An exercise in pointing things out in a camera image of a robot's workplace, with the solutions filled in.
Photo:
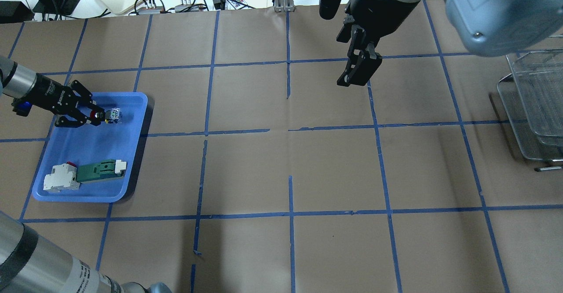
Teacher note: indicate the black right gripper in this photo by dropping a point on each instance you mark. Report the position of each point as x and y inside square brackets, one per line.
[387, 13]

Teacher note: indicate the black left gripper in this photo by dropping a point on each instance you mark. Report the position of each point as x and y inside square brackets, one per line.
[45, 91]

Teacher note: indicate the red emergency push button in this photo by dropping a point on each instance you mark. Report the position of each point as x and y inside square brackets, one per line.
[111, 116]

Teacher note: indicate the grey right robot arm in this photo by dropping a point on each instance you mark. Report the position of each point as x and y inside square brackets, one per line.
[487, 28]

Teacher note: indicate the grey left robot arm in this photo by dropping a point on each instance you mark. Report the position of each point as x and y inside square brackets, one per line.
[17, 82]

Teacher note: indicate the blue plastic tray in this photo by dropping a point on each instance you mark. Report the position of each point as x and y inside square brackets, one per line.
[90, 144]

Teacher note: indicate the green white terminal block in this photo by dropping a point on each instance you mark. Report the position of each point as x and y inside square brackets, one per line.
[102, 170]

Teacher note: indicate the white circuit breaker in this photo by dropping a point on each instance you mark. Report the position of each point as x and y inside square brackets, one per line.
[62, 177]

